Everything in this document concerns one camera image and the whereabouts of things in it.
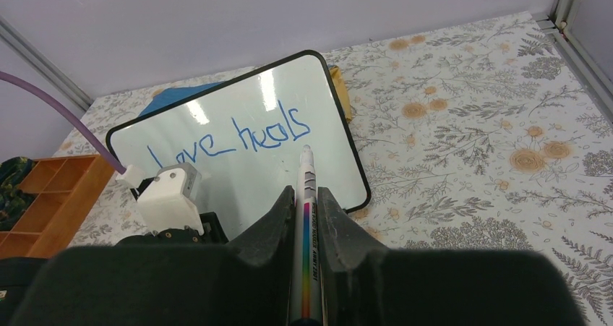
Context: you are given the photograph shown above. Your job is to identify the white marker pen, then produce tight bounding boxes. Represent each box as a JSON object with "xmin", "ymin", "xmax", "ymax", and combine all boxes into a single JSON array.
[{"xmin": 288, "ymin": 145, "xmax": 323, "ymax": 325}]

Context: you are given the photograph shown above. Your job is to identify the orange compartment tray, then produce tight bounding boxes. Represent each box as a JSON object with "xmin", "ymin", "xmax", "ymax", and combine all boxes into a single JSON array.
[{"xmin": 1, "ymin": 155, "xmax": 114, "ymax": 259}]

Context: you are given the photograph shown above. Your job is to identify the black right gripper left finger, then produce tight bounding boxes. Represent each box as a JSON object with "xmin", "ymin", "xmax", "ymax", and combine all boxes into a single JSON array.
[{"xmin": 10, "ymin": 186, "xmax": 295, "ymax": 325}]

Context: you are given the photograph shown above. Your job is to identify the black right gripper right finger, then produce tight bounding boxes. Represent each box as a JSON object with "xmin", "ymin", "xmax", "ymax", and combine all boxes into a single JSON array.
[{"xmin": 317, "ymin": 187, "xmax": 584, "ymax": 325}]

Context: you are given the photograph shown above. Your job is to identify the left aluminium frame post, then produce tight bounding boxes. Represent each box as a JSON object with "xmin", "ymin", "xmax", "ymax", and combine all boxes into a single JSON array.
[{"xmin": 1, "ymin": 17, "xmax": 93, "ymax": 111}]

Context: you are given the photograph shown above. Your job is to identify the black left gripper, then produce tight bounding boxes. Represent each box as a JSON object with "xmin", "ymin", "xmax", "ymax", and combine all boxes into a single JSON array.
[{"xmin": 1, "ymin": 212, "xmax": 228, "ymax": 310}]

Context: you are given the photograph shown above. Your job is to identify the right aluminium frame post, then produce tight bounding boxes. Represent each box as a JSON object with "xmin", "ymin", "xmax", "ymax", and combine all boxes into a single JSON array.
[{"xmin": 534, "ymin": 0, "xmax": 612, "ymax": 124}]

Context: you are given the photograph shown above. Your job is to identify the black framed whiteboard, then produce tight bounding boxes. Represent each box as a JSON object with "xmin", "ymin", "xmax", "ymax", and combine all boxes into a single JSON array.
[{"xmin": 106, "ymin": 50, "xmax": 372, "ymax": 239}]

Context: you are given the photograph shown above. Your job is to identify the aluminium frame post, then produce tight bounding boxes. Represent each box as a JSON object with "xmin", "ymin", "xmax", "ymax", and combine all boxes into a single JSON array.
[
  {"xmin": 534, "ymin": 0, "xmax": 612, "ymax": 124},
  {"xmin": 1, "ymin": 17, "xmax": 93, "ymax": 111}
]

